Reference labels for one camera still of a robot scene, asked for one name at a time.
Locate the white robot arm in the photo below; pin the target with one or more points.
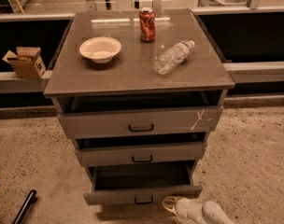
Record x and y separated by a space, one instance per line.
208 212

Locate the clear plastic water bottle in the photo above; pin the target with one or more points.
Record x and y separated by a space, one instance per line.
174 56

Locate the grey drawer cabinet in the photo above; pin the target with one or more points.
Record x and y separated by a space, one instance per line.
131 71

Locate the open cardboard box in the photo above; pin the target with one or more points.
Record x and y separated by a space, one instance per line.
26 62

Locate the red soda can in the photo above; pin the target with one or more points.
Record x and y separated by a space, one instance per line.
147 24

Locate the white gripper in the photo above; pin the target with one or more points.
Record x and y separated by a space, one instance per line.
183 208

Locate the grey bottom drawer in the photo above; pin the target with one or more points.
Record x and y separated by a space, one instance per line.
141 183

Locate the white paper bowl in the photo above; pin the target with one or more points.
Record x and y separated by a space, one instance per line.
100 49

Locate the grey middle drawer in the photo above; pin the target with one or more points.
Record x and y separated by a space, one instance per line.
141 149

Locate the grey drawer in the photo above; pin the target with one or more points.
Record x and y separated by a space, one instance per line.
141 183
142 114
141 149

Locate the grey top drawer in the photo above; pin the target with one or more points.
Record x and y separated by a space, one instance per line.
142 114

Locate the black cylindrical leg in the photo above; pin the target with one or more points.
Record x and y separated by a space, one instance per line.
29 200

